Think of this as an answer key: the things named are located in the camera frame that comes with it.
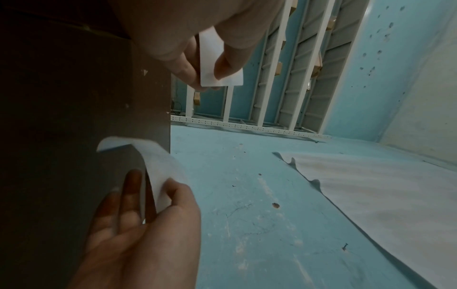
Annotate person's right hand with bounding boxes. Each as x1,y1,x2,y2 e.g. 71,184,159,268
110,0,286,92

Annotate person's left hand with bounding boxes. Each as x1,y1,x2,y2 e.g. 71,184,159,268
66,169,203,289

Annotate white rectangular label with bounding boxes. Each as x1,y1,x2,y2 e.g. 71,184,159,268
197,27,246,88

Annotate white paper strip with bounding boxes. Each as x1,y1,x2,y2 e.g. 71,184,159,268
96,136,190,224

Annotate white metal shelf rack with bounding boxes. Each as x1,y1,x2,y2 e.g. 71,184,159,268
170,0,374,144

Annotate dark brown board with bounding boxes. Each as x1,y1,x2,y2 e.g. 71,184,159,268
0,0,172,289

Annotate large white sheet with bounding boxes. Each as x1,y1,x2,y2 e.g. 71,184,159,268
272,150,457,289

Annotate black cables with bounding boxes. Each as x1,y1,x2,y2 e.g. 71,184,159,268
171,99,187,117

